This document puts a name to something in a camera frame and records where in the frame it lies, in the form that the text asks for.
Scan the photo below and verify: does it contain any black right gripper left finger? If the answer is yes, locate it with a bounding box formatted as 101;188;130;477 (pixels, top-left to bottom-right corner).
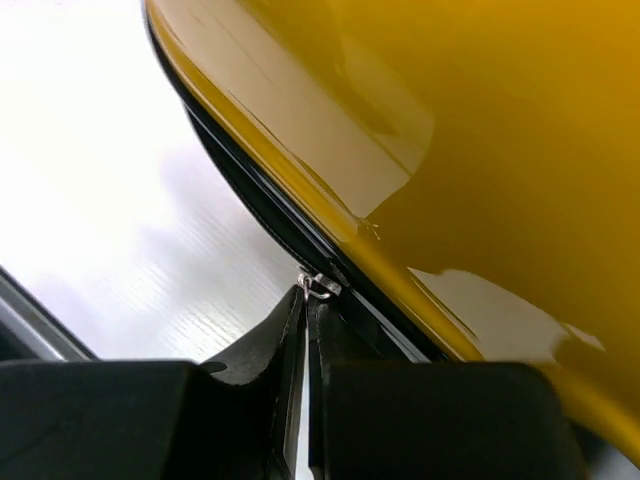
1;287;304;479

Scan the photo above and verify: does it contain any yellow hard-shell suitcase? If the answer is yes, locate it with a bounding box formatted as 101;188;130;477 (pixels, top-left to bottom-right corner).
145;1;639;459

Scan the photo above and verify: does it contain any metal table edge rail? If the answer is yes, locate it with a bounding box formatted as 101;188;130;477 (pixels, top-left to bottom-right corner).
1;268;97;361

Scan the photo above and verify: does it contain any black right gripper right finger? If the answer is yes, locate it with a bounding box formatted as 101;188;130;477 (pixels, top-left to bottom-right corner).
307;300;587;479

